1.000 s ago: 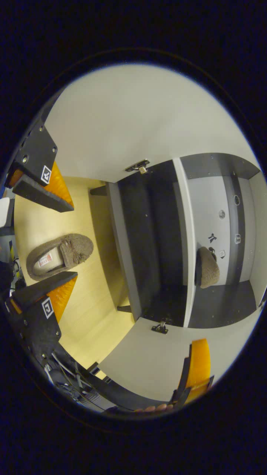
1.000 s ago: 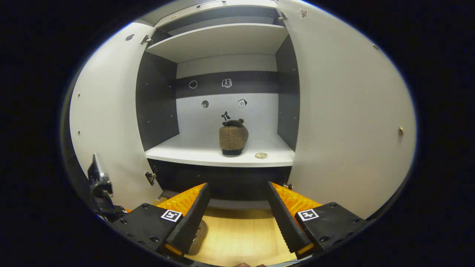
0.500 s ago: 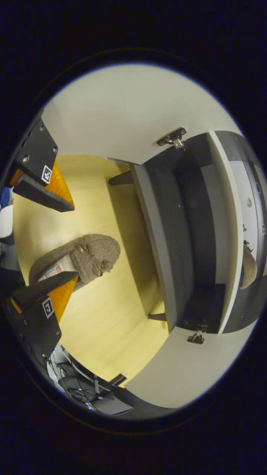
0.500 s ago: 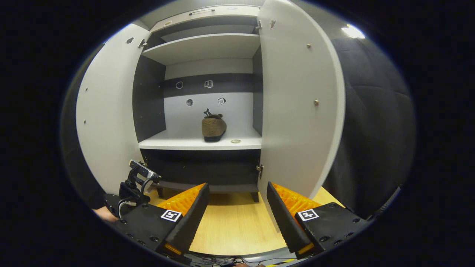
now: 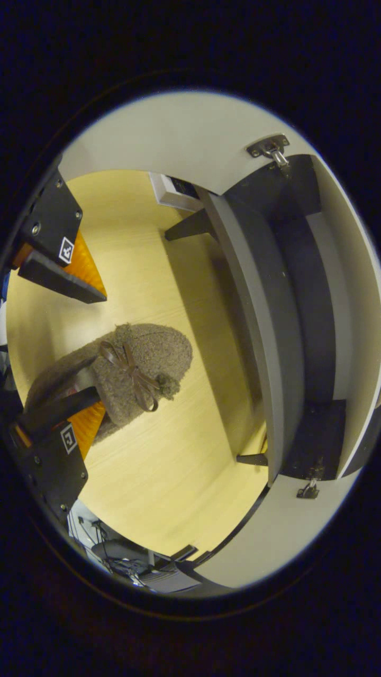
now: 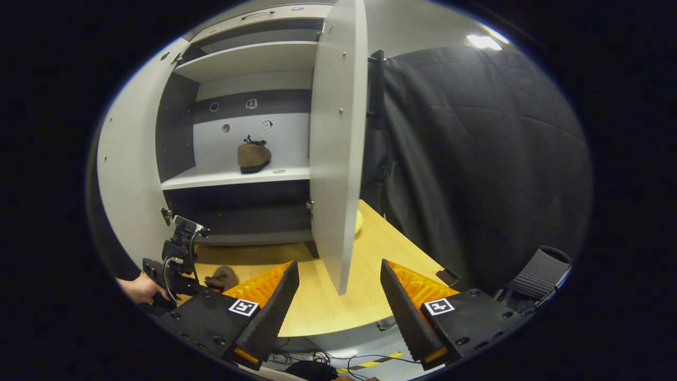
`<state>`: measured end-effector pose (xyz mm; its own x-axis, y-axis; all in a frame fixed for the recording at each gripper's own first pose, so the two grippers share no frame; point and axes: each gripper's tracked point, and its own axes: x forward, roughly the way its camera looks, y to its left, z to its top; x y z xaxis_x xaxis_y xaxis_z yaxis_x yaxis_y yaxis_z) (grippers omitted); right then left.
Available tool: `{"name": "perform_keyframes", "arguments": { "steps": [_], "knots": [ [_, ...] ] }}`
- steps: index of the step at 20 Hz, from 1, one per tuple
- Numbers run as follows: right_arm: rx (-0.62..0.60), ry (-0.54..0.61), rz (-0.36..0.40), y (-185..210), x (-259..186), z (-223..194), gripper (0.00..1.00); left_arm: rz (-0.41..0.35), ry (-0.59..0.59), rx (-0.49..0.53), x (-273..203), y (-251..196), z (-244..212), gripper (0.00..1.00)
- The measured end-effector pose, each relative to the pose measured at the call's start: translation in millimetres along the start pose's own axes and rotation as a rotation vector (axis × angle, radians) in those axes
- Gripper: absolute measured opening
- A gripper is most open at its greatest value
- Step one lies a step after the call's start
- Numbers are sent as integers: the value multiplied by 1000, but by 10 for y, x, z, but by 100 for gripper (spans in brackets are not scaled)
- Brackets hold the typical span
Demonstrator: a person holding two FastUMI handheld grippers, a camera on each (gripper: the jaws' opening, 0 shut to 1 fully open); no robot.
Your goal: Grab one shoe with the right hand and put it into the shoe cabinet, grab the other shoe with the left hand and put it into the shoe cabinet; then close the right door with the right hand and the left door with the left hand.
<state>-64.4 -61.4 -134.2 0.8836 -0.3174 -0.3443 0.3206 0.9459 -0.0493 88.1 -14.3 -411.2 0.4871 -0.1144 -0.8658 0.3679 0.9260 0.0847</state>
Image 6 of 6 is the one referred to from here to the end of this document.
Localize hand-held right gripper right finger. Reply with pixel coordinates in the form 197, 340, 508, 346
380, 259, 531, 371

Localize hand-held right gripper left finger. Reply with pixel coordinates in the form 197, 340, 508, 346
158, 260, 300, 371

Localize brown fuzzy shoe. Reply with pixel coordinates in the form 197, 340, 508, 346
205, 266, 240, 292
237, 135, 272, 174

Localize grey cabinet door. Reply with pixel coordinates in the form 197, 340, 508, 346
97, 37, 191, 268
309, 0, 369, 295

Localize grey shoe cabinet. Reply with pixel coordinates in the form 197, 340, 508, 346
155, 4, 339, 260

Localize black floor object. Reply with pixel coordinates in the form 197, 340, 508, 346
286, 360, 339, 381

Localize black ribbed panel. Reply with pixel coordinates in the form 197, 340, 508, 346
505, 246, 573, 305

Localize black backdrop stand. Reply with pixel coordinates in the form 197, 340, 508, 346
367, 49, 387, 120

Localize ceiling light panel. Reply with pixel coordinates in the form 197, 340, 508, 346
465, 34, 503, 51

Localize black floor cables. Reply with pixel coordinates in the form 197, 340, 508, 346
267, 339, 418, 380

